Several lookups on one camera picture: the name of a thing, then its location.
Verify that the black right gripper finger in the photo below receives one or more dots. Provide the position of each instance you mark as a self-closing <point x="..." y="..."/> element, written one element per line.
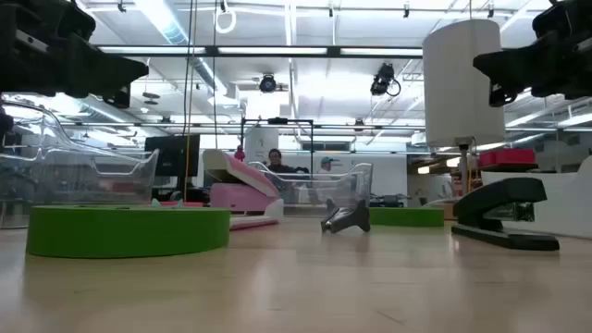
<point x="499" y="96"/>
<point x="513" y="62"/>

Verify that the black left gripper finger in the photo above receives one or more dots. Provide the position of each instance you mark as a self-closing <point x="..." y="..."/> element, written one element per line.
<point x="102" y="69"/>
<point x="117" y="98"/>

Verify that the black stapler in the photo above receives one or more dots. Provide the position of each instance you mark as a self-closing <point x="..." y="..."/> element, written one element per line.
<point x="499" y="194"/>

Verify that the small pink teal object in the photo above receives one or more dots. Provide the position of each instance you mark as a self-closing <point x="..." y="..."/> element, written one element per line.
<point x="189" y="204"/>

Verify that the green masking tape roll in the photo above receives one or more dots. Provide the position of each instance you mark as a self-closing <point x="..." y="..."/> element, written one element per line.
<point x="125" y="231"/>
<point x="407" y="216"/>

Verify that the pink and white stapler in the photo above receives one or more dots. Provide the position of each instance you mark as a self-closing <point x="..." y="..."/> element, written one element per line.
<point x="240" y="196"/>

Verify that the black staple remover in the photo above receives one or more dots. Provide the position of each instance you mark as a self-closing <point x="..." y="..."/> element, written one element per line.
<point x="347" y="219"/>

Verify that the red storage box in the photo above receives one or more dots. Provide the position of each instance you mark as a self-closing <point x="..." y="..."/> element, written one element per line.
<point x="506" y="157"/>

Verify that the black monitor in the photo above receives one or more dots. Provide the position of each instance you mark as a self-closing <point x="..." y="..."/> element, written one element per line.
<point x="171" y="155"/>

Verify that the clear plastic bin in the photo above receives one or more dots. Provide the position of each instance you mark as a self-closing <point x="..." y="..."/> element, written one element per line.
<point x="314" y="185"/>
<point x="69" y="180"/>

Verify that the overhead light bar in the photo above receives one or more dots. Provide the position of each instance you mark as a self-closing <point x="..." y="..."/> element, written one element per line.
<point x="213" y="51"/>

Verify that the black ceiling spotlight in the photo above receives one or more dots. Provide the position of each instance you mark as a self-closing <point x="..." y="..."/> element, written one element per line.
<point x="267" y="84"/>
<point x="383" y="78"/>

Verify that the white plastic bin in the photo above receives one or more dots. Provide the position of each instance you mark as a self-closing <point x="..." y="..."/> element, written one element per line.
<point x="569" y="203"/>

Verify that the small red background object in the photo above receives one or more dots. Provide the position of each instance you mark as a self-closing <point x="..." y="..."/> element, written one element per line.
<point x="239" y="153"/>

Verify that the person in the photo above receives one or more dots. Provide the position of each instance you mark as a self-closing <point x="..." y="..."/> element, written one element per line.
<point x="276" y="162"/>
<point x="327" y="164"/>

